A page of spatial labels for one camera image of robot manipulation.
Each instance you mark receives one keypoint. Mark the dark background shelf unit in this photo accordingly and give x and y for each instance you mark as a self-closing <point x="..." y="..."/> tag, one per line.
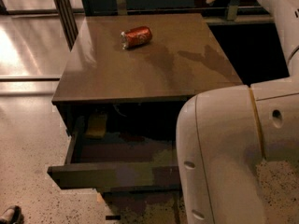
<point x="218" y="13"/>

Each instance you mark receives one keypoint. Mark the yellow object inside drawer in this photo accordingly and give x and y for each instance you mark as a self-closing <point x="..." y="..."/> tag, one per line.
<point x="96" y="126"/>

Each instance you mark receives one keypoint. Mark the black shoe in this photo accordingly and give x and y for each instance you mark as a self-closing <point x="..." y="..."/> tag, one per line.
<point x="12" y="215"/>

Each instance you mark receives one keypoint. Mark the dark open top drawer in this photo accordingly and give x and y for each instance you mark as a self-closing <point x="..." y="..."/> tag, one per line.
<point x="118" y="163"/>

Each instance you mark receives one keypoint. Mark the brown drawer cabinet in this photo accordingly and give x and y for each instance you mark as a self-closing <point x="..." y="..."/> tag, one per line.
<point x="142" y="91"/>

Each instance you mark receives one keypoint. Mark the metal window frame post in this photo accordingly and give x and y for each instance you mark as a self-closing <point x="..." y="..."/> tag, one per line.
<point x="68" y="22"/>

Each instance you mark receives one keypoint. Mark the red soda can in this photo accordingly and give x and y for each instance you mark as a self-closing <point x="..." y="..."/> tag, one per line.
<point x="136" y="37"/>

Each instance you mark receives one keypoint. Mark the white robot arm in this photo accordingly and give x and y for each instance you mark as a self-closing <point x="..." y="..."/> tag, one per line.
<point x="223" y="134"/>

